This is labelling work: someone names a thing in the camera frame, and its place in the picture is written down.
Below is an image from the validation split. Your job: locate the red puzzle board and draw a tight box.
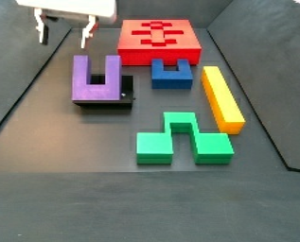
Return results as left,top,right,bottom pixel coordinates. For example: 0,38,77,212
117,19,201,66

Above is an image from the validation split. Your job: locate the yellow long block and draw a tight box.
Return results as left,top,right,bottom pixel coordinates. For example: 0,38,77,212
201,66,245,134

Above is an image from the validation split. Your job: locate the blue U-shaped block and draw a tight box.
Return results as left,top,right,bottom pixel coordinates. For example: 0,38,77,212
152,59,195,89

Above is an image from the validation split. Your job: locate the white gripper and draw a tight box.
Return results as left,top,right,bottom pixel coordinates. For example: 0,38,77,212
15,0,117,48

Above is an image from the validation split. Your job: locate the green stepped block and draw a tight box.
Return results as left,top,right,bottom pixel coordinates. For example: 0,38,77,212
136,112,235,164

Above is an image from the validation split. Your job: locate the black angle fixture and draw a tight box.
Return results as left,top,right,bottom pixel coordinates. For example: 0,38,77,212
71,75,134,110

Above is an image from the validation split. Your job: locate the purple U-shaped block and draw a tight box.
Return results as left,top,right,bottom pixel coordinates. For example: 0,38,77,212
71,55,122,103

